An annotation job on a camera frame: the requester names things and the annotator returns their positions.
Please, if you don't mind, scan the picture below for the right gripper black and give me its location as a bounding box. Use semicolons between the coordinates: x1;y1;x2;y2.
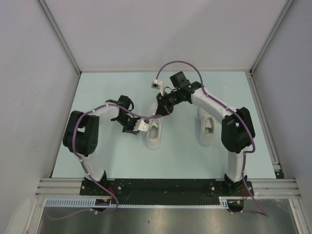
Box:
155;89;182;119

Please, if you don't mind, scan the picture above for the white sneaker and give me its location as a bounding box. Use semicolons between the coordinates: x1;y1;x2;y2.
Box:
146;117;163;150
196;82;227;147

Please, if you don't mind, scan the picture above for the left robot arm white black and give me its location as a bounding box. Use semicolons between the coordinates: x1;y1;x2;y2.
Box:
62;95;141;195

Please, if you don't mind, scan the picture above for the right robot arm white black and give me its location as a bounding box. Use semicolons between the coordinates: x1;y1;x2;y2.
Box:
151;72;255;195

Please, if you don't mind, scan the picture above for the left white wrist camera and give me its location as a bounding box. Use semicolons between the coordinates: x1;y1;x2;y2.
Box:
134;119;149;133

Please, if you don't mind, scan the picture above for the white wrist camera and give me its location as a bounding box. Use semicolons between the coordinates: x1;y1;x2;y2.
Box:
151;79;165;96
134;119;149;133

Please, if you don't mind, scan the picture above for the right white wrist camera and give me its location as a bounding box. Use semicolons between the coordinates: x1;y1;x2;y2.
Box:
151;79;165;96

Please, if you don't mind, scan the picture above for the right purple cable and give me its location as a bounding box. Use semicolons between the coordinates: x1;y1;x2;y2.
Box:
156;60;269;217

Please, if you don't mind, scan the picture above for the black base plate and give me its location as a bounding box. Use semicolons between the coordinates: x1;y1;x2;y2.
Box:
80;177;255;206

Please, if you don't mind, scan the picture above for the aluminium rail frame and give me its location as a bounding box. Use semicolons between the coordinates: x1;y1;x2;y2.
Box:
35;178;301;199

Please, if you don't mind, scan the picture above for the white cable duct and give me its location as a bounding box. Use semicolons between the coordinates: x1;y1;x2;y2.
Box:
45;197;229;209

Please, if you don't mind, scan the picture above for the left corner metal post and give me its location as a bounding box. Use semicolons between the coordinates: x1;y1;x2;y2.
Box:
36;0;81;75

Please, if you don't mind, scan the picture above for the corner metal post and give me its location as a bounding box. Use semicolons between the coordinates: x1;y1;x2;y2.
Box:
249;0;296;75
36;0;81;75

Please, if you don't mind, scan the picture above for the right corner metal post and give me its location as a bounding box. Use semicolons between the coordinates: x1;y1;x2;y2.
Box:
249;0;296;75

